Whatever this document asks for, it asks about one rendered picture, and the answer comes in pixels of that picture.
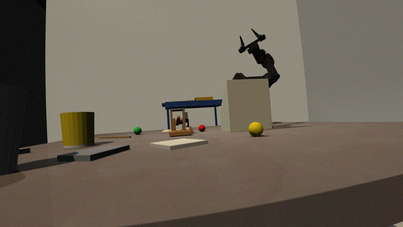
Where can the green ball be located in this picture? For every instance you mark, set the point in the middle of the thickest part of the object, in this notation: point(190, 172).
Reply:
point(137, 130)

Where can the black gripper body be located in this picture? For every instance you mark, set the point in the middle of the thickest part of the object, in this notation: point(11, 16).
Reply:
point(243, 49)

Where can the yellow cup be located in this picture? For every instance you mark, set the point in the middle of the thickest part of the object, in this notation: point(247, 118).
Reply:
point(77, 129)

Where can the yellow ball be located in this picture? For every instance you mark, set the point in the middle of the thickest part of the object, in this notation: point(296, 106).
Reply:
point(255, 129)

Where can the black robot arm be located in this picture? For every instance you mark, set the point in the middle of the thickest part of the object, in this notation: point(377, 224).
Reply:
point(267, 61)

